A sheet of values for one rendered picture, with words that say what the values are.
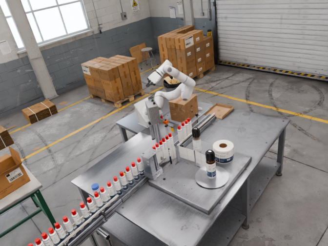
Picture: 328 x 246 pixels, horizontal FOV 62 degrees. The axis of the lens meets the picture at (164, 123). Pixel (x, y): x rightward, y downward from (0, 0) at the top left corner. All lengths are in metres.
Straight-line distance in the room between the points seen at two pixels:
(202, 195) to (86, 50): 6.42
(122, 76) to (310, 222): 4.46
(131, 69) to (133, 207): 4.20
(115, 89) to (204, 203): 4.18
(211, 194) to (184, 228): 0.38
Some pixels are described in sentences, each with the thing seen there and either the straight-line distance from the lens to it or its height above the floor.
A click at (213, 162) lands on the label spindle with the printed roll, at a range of 2.46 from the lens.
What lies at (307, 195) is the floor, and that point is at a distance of 3.79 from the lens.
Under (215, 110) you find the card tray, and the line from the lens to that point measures 3.74.
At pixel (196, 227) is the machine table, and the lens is 2.30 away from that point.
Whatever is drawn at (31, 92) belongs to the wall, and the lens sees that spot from 7.74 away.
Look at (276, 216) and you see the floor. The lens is 3.50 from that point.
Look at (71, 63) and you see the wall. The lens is 8.02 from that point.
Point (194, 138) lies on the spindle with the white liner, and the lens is 2.77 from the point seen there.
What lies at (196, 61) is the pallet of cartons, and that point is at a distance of 6.75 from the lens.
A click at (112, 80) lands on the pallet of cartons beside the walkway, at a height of 0.64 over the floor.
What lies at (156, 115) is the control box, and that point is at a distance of 2.66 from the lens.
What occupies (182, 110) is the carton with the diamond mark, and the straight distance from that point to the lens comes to 3.39.
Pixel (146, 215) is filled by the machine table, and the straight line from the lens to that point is 2.45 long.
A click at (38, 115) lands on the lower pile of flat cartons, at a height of 0.13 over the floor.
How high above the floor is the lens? 2.64
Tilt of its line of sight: 30 degrees down
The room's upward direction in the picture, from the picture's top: 10 degrees counter-clockwise
